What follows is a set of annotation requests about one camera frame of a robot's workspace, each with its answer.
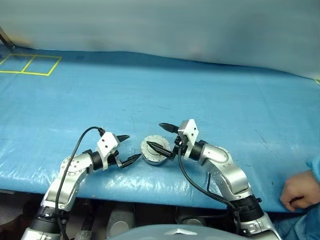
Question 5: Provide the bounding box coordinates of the small grey rounded cylinder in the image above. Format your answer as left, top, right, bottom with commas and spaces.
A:
176, 214, 208, 227

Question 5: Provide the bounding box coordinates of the grey robot torso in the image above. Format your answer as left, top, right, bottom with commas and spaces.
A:
104, 223, 213, 240

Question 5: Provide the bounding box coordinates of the blue plastic table cover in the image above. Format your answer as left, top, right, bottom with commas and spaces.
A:
0, 43, 320, 213

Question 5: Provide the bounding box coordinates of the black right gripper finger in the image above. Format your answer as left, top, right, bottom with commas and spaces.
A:
158, 122, 179, 134
146, 141, 176, 160

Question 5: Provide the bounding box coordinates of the person's bare hand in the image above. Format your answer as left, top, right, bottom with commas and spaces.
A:
279, 169, 319, 213

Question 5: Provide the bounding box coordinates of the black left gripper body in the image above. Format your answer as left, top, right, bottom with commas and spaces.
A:
108, 148, 124, 168

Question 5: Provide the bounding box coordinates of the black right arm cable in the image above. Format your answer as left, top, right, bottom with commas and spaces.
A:
176, 147, 241, 235

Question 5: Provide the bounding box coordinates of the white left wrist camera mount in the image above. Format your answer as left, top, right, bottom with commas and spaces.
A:
96, 132, 120, 171

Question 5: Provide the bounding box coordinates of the metal corner post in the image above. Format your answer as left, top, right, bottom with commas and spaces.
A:
0, 26, 15, 50

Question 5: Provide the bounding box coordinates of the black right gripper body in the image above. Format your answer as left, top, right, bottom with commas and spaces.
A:
170, 134, 188, 161

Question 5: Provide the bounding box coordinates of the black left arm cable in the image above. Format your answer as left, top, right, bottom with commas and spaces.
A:
55, 126, 105, 240

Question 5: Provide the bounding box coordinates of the silver round motor cover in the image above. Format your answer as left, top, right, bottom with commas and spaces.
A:
139, 134, 173, 162

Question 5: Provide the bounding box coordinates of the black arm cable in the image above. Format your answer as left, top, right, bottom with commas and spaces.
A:
176, 147, 241, 235
55, 126, 105, 240

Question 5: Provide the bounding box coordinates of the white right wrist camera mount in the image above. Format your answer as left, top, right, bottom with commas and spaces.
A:
177, 119, 200, 160

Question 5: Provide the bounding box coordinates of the large grey rounded cylinder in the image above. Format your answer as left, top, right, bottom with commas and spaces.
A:
106, 208, 136, 238

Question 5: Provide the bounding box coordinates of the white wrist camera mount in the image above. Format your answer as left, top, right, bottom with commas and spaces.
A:
177, 119, 200, 160
96, 132, 120, 171

